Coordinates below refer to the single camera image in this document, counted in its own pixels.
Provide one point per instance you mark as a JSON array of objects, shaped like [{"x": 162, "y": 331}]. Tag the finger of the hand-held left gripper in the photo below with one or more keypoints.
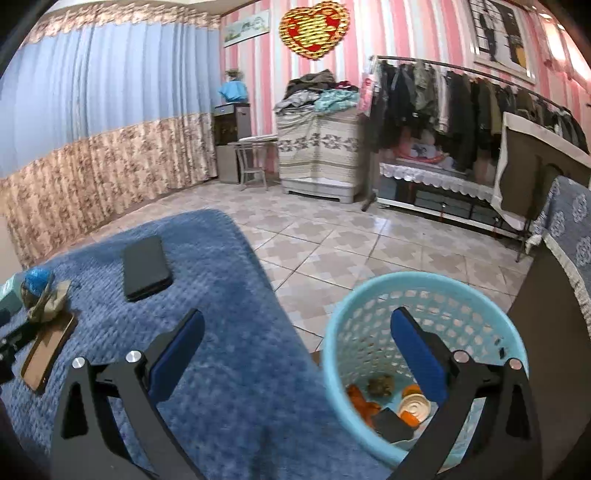
[{"x": 14, "y": 341}]

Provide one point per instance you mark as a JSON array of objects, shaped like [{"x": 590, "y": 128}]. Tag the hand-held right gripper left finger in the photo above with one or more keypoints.
[{"x": 178, "y": 355}]

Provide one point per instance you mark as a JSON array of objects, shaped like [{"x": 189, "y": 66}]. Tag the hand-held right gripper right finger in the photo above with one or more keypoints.
[{"x": 418, "y": 360}]

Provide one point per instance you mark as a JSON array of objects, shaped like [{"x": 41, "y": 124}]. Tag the orange bottle cap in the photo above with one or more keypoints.
[{"x": 411, "y": 391}]

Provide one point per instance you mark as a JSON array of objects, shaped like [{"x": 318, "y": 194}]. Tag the brown ball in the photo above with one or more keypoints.
[{"x": 381, "y": 385}]

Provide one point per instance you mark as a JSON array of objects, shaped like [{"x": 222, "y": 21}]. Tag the cream ribbed lid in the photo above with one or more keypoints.
[{"x": 413, "y": 406}]

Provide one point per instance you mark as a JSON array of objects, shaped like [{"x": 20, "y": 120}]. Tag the khaki paper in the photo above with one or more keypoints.
[{"x": 46, "y": 300}]

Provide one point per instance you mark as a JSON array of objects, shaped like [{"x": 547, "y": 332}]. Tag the orange toy piece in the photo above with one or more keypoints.
[{"x": 362, "y": 401}]

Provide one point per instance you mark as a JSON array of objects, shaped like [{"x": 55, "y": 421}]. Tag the black rectangular block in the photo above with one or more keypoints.
[{"x": 392, "y": 424}]

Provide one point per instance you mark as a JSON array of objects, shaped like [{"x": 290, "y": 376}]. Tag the light blue plastic basket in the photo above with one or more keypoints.
[{"x": 369, "y": 304}]

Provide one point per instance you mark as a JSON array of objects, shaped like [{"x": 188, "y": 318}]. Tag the smartphone in brown case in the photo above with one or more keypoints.
[{"x": 46, "y": 350}]

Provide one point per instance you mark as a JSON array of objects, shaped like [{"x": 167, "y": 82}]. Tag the green box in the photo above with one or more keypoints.
[{"x": 9, "y": 300}]

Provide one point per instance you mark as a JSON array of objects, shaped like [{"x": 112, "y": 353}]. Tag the blue fluffy blanket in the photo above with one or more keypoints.
[{"x": 207, "y": 300}]

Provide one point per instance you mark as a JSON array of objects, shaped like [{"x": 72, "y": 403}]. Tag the blue crumpled wrapper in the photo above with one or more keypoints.
[{"x": 37, "y": 279}]

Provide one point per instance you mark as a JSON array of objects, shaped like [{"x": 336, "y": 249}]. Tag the black phone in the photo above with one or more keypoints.
[{"x": 145, "y": 267}]

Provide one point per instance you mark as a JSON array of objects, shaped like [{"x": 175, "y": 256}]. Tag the low television stand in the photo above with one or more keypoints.
[{"x": 438, "y": 203}]

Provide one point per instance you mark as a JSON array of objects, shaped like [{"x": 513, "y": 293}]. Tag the white lace cloth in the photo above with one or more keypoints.
[{"x": 434, "y": 177}]

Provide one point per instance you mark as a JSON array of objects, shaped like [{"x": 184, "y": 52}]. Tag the blue floral fringed cloth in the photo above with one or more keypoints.
[{"x": 568, "y": 221}]

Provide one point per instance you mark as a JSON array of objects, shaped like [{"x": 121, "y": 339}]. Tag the pink printed cushion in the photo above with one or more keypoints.
[{"x": 425, "y": 150}]

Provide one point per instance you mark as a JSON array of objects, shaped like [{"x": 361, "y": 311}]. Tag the television under beige cover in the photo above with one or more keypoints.
[{"x": 531, "y": 170}]

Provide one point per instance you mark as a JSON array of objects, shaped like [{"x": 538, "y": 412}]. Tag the grey water dispenser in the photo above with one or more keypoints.
[{"x": 233, "y": 138}]

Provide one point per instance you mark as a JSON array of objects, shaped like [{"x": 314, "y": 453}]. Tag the cabinet under patterned cloth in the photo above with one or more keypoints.
[{"x": 318, "y": 147}]

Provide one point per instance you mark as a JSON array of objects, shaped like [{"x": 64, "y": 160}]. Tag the blue and floral curtain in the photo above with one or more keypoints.
[{"x": 92, "y": 115}]

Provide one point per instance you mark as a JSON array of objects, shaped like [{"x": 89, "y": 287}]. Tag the row of hanging clothes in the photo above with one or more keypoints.
[{"x": 438, "y": 106}]

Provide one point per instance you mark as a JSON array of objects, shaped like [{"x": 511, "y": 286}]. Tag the blue covered water bottle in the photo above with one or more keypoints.
[{"x": 233, "y": 90}]

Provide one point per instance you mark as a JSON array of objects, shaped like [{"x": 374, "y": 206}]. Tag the pink plastic bag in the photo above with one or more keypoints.
[{"x": 367, "y": 85}]

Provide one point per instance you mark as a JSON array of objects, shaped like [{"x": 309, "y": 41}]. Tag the pile of clothes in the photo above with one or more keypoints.
[{"x": 318, "y": 92}]

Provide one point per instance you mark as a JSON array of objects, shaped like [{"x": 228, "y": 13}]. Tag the small potted plant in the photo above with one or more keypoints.
[{"x": 232, "y": 73}]

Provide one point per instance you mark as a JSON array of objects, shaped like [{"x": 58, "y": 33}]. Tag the metal clothes rack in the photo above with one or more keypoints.
[{"x": 438, "y": 62}]

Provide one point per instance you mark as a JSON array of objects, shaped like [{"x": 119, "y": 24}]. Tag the red gold heart decoration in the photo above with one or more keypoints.
[{"x": 315, "y": 27}]

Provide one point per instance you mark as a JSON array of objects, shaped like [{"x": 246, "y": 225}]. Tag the metal frame chair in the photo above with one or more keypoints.
[{"x": 254, "y": 157}]

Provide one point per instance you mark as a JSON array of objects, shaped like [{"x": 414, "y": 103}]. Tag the framed wall poster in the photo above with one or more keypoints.
[{"x": 503, "y": 37}]

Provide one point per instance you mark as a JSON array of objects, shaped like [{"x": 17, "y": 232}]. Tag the landscape wall picture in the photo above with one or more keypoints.
[{"x": 247, "y": 26}]

